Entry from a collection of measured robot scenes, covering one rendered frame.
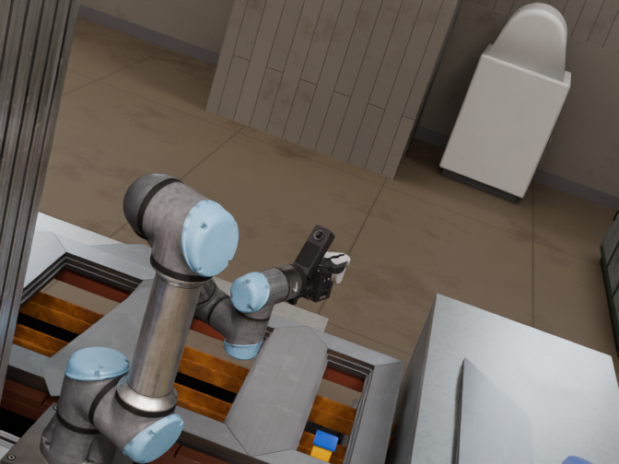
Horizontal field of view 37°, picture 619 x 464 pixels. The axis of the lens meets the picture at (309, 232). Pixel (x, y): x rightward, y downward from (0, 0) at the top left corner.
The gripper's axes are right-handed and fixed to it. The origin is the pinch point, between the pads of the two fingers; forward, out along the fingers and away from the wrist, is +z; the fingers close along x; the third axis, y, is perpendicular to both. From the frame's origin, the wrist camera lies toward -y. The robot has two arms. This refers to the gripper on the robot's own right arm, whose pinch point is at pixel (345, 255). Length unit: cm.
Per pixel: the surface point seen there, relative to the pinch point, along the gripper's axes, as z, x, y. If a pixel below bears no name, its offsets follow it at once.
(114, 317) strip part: 5, -76, 49
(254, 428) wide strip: 5, -19, 57
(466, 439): 26, 30, 43
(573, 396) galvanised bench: 82, 36, 46
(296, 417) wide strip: 19, -16, 57
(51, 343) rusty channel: -3, -93, 63
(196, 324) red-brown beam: 37, -72, 58
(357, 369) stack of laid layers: 61, -24, 59
